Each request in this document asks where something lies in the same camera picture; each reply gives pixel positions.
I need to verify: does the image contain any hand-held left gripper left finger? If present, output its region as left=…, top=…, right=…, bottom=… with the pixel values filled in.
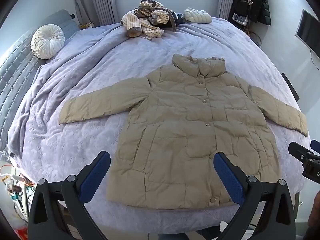
left=28, top=151, right=111, bottom=240

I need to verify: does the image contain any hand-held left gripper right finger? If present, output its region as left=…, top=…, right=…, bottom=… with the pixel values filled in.
left=213, top=151, right=297, bottom=240

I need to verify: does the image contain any beige puffer jacket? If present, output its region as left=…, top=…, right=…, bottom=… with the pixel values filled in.
left=59, top=53, right=308, bottom=209

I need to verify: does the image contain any orange bag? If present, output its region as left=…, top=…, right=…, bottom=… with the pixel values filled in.
left=12, top=226, right=28, bottom=240

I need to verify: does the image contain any lavender plush blanket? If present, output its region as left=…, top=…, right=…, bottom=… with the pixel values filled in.
left=7, top=17, right=312, bottom=235

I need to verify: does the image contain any grey quilted headboard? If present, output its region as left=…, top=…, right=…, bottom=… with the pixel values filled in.
left=0, top=9, right=80, bottom=153

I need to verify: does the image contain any round white pleated pillow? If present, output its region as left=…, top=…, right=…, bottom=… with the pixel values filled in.
left=31, top=24, right=65, bottom=60

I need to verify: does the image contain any printed black white bag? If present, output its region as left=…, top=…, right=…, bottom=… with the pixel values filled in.
left=232, top=14, right=249, bottom=26

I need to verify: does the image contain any dark green hanging puffer coat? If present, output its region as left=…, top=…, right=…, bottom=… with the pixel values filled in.
left=250, top=0, right=272, bottom=26

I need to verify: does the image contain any cream folded quilted jacket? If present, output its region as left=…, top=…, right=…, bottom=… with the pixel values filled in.
left=183, top=6, right=213, bottom=24

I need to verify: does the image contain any dark garment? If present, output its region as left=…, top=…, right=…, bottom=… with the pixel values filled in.
left=160, top=12, right=187, bottom=28

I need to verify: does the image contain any tangle of cables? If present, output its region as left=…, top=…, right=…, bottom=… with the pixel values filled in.
left=0, top=165, right=33, bottom=220

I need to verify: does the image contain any wall mounted television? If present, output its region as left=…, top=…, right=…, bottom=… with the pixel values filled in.
left=295, top=9, right=320, bottom=58

